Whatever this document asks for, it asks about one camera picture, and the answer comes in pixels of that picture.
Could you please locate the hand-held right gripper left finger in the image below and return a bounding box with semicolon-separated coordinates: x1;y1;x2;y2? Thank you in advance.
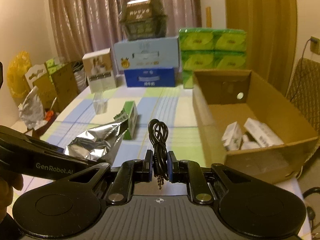
62;150;153;204

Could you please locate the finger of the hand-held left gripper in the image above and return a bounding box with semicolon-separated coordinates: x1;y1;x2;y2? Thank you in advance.
0;125;66;154
64;152;100;175

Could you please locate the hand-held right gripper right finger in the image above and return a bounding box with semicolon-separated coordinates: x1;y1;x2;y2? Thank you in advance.
168;150;256;204

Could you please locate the black audio cable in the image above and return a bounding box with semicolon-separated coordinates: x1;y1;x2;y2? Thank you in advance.
147;119;168;190

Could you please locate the silver foil pouch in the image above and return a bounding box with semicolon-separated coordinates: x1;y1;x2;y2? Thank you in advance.
64;110;128;165

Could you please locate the narrow white box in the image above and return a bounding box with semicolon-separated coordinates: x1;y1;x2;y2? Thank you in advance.
221;121;244;152

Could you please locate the brown cardboard box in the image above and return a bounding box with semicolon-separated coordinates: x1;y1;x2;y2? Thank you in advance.
192;69;319;184

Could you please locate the large white medicine box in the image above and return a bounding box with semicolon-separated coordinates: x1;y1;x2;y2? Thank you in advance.
244;117;285;147

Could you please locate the checkered cloth desktop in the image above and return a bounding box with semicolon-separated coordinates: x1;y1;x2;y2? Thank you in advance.
12;85;304;203

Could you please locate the person's left hand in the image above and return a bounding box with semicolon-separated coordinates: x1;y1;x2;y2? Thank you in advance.
0;170;24;220

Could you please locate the white crumpled plastic bag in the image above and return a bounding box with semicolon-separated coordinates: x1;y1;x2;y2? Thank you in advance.
18;86;45;130

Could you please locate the green box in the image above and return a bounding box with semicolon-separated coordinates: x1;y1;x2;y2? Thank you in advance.
122;101;138;140

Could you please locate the white cardboard hanger card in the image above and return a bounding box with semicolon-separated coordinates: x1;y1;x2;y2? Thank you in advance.
24;64;48;85

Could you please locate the clear small plastic cup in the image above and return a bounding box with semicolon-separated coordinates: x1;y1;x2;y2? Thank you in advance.
93;92;110;114

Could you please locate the yellow plastic bag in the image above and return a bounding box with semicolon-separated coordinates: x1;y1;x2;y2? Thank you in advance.
6;51;33;98

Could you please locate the tall brown carton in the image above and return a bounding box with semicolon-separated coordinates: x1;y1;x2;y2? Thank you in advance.
51;62;79;110

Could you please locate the green tissue pack in carton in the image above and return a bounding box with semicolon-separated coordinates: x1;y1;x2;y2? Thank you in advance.
45;58;67;80

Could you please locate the white striped bag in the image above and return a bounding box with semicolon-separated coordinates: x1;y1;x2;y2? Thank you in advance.
74;61;88;93

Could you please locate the dark blue milk carton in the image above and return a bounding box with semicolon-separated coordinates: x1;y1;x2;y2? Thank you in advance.
124;67;177;88

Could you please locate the white picture product box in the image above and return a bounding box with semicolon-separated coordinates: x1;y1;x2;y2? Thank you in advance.
82;47;117;93

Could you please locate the light blue milk carton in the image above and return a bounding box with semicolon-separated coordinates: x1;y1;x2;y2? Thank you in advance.
114;36;181;77

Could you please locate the beige curtain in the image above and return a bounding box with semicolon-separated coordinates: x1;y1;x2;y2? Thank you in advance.
47;0;200;62

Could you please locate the wooden strip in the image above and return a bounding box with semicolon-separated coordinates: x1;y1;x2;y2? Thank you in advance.
205;6;212;29

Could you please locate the wicker chair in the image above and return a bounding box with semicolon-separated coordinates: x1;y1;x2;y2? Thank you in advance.
285;58;320;155

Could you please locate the wooden door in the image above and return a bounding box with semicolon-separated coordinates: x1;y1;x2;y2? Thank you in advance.
224;0;297;95

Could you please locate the orange handle tool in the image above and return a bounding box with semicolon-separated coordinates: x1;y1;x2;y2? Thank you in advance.
45;99;57;121

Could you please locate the black curved frame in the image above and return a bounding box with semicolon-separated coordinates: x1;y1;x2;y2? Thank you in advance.
302;189;320;230

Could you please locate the wall outlet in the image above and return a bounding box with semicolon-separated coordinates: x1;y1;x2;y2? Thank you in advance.
310;36;320;54

